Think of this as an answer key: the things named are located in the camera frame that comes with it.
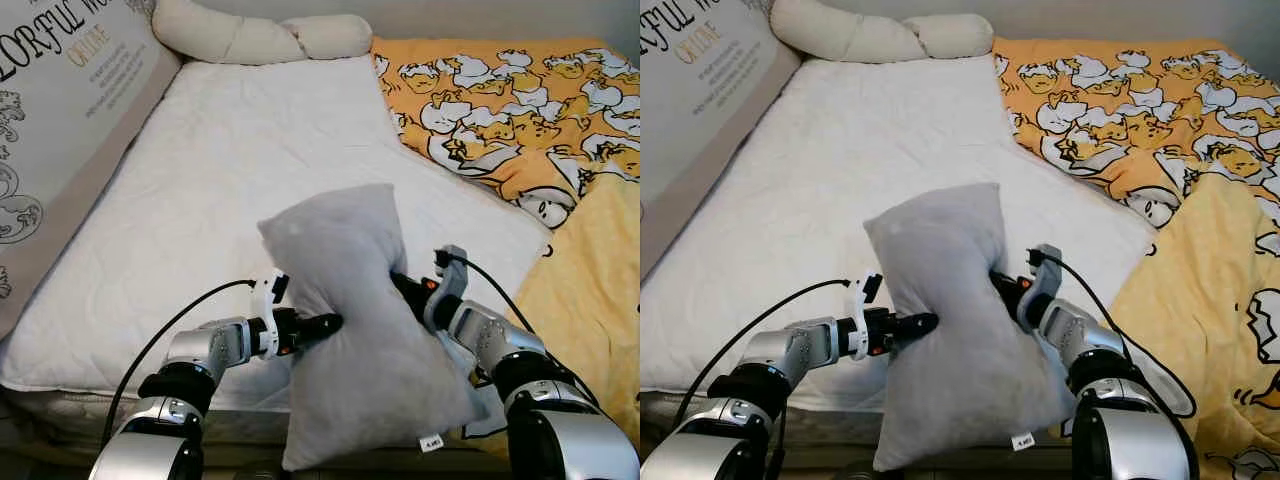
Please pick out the grey plush pillow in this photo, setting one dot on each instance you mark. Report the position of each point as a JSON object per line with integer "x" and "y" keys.
{"x": 960, "y": 380}
{"x": 360, "y": 380}

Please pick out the yellow cartoon egg blanket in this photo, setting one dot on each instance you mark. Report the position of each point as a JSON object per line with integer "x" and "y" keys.
{"x": 1130, "y": 100}
{"x": 500, "y": 100}

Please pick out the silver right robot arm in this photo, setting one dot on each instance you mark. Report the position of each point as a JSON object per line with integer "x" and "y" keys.
{"x": 560, "y": 440}
{"x": 1130, "y": 440}

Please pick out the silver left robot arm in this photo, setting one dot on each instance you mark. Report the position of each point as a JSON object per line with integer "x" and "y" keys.
{"x": 200, "y": 350}
{"x": 790, "y": 350}

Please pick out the white quilted mattress pad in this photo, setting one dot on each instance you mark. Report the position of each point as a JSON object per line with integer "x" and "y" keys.
{"x": 230, "y": 150}
{"x": 850, "y": 150}

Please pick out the grey bed base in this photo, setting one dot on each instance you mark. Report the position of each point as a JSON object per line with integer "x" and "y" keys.
{"x": 680, "y": 415}
{"x": 50, "y": 410}

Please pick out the cream knotted bolster cushion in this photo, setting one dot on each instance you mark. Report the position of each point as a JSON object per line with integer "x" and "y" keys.
{"x": 250, "y": 38}
{"x": 870, "y": 35}

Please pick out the grey printed headboard cushion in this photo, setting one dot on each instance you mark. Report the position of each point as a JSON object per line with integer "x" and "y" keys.
{"x": 690, "y": 110}
{"x": 70, "y": 110}

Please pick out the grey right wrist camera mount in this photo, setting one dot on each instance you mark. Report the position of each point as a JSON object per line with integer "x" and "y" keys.
{"x": 1042, "y": 293}
{"x": 448, "y": 295}

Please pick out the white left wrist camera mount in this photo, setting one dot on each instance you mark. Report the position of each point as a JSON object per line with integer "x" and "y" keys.
{"x": 266, "y": 300}
{"x": 858, "y": 300}

